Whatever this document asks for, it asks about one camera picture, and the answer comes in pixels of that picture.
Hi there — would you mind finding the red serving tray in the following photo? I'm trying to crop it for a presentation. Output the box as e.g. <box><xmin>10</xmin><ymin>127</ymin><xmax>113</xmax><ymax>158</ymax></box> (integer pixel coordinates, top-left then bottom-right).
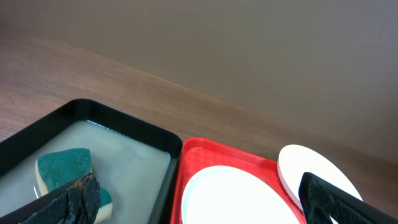
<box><xmin>170</xmin><ymin>138</ymin><xmax>306</xmax><ymax>224</ymax></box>

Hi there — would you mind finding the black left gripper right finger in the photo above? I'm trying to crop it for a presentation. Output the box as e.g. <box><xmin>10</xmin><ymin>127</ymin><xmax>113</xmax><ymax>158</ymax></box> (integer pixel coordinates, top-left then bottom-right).
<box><xmin>298</xmin><ymin>172</ymin><xmax>397</xmax><ymax>224</ymax></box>

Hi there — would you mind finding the black water tray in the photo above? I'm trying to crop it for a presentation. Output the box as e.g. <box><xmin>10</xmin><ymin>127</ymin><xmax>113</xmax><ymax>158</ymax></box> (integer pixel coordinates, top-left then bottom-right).
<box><xmin>1</xmin><ymin>99</ymin><xmax>182</xmax><ymax>223</ymax></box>

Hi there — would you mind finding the white plate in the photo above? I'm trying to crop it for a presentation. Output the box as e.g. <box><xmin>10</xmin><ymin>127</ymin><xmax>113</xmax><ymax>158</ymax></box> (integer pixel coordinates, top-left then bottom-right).
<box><xmin>277</xmin><ymin>144</ymin><xmax>362</xmax><ymax>211</ymax></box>

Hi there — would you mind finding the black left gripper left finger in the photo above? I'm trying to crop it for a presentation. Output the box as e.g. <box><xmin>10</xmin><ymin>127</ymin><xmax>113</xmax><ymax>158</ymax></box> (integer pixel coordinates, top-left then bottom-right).
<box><xmin>19</xmin><ymin>173</ymin><xmax>101</xmax><ymax>224</ymax></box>

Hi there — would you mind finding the light blue plate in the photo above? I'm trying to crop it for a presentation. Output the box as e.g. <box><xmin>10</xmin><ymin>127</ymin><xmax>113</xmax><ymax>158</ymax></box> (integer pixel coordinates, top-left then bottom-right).
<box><xmin>181</xmin><ymin>166</ymin><xmax>299</xmax><ymax>224</ymax></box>

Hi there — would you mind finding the green yellow sponge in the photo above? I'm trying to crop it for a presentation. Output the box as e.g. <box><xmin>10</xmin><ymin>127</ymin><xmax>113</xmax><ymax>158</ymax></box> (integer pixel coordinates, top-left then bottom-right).
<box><xmin>35</xmin><ymin>148</ymin><xmax>113</xmax><ymax>223</ymax></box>

